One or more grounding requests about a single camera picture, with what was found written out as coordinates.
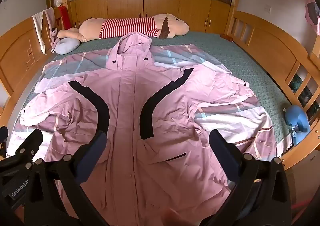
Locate pink hooded jacket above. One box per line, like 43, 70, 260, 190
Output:
20, 32, 255, 226

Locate small pink plush toy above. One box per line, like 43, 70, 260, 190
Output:
50, 27, 63, 48

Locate red cloth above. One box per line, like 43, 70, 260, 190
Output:
59, 6, 72, 30

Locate wooden bed frame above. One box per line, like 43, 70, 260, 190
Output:
0, 7, 320, 174

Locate pink wall poster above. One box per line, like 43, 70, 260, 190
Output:
305, 0, 320, 36

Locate green bed mat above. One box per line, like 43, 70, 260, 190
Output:
15, 31, 293, 151

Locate pink grey plaid bedsheet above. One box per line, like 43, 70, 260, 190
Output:
6, 44, 278, 166

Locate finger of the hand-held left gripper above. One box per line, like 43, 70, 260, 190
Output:
0, 126, 9, 158
15, 129, 44, 170

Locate grey neck pillow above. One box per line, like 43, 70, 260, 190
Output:
54, 37, 81, 55

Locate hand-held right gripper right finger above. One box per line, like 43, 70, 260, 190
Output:
205, 129, 292, 226

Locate striped plush dog toy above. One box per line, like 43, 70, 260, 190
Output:
58, 14, 190, 42

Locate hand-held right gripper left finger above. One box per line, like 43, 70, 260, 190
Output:
24, 131, 108, 226

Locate blue plush toy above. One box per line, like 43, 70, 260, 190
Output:
285, 105, 311, 146

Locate wooden wall cabinets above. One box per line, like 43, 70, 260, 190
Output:
70, 0, 234, 34

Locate white towel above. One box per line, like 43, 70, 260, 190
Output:
31, 12, 47, 55

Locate pink towel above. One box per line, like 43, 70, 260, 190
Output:
43, 8, 56, 28

